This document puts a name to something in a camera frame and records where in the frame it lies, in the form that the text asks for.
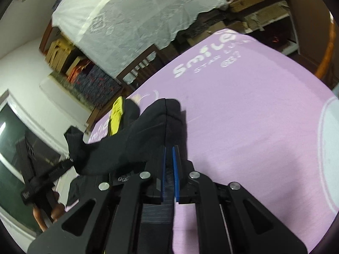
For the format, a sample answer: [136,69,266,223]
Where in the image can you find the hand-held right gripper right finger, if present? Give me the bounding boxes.
[172,145,309,254]

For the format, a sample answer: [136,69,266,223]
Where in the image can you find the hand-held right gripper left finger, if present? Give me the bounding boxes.
[26,146,167,254]

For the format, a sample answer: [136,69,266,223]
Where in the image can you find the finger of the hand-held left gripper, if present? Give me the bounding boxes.
[48,159,74,182]

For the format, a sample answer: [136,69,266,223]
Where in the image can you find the black clothes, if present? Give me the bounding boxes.
[64,98,189,210]

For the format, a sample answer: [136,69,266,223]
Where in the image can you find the person's left hand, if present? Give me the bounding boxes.
[32,190,67,233]

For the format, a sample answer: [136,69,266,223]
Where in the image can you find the yellow patterned object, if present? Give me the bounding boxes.
[109,96,124,136]

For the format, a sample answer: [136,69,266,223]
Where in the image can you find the stack of dark patterned boxes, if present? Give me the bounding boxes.
[63,63,123,109]

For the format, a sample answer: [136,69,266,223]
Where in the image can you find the purple printed blanket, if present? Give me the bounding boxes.
[57,28,339,254]

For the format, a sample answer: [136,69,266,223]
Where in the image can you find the stack of yellow cardboard boxes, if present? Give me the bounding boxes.
[44,37,81,72]

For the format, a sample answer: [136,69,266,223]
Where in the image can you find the wooden chair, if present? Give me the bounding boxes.
[116,44,171,92]

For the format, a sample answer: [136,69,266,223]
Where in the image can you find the white lace cloth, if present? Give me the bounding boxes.
[51,0,246,79]

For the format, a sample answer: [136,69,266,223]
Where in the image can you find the white shelf rack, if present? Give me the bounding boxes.
[236,0,301,55]

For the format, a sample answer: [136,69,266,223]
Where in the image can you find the round wooden table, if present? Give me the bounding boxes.
[315,12,335,80]

